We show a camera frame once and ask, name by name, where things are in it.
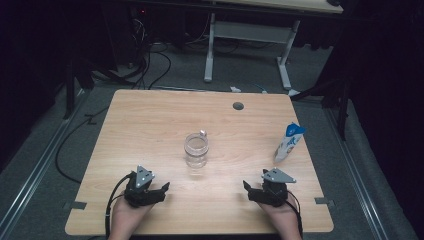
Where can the grey tape strip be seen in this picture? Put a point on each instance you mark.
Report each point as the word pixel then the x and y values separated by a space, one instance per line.
pixel 324 201
pixel 76 205

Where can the white and blue pouch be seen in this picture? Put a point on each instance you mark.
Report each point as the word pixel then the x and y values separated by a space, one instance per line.
pixel 288 143

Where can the black stand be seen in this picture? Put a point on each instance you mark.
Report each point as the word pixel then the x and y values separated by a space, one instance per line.
pixel 343 110
pixel 70 90

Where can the desk with white metal legs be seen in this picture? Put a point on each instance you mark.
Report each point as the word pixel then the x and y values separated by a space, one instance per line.
pixel 250 31

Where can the dark round table grommet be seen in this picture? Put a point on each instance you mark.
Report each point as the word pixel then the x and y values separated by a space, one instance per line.
pixel 238 106

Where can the person's left hand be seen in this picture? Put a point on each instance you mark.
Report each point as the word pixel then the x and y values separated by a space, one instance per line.
pixel 128 216

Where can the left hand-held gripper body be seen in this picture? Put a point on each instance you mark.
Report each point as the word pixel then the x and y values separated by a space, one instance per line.
pixel 141 193

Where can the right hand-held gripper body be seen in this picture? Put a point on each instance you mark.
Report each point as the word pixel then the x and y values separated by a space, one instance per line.
pixel 275 191

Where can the clear glass jar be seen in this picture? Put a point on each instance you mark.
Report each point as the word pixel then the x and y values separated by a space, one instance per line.
pixel 196 156

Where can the person's right hand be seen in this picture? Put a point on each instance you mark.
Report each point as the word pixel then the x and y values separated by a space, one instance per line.
pixel 283 216

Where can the metal floor rail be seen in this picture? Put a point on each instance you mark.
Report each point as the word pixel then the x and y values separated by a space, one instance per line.
pixel 356 173
pixel 36 170

